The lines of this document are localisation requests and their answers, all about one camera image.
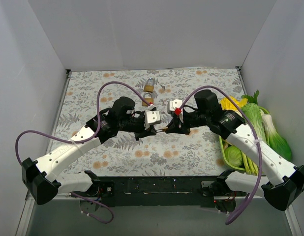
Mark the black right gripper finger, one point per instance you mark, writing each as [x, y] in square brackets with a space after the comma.
[174, 123]
[176, 129]

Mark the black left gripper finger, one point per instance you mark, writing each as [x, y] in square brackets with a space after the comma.
[145, 133]
[149, 128]

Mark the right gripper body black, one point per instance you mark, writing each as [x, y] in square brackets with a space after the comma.
[178, 126]

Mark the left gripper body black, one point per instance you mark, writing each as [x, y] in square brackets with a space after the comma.
[145, 130]

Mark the large brass padlock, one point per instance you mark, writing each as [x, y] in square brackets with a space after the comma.
[149, 98]
[149, 85]

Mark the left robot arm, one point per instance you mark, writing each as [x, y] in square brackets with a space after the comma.
[44, 176]

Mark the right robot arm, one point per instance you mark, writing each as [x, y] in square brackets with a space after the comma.
[278, 181]

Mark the yellow napa cabbage toy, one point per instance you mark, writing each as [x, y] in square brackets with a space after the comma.
[232, 103]

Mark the green plastic basket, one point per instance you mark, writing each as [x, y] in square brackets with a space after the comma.
[224, 145]

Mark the round green cabbage toy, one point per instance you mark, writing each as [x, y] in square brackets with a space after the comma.
[233, 156]

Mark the floral patterned table mat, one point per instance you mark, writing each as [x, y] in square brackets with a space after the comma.
[162, 155]

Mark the green napa cabbage toy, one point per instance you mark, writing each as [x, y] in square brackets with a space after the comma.
[253, 113]

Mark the bok choy toy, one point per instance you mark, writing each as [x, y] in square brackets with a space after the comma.
[274, 140]

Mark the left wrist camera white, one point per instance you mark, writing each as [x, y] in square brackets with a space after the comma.
[152, 117]

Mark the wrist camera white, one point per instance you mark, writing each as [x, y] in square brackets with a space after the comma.
[152, 117]
[174, 107]

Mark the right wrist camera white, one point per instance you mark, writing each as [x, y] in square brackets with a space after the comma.
[174, 107]

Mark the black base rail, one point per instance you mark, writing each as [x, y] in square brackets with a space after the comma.
[158, 191]

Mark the aluminium frame rail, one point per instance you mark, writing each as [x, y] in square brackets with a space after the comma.
[68, 216]

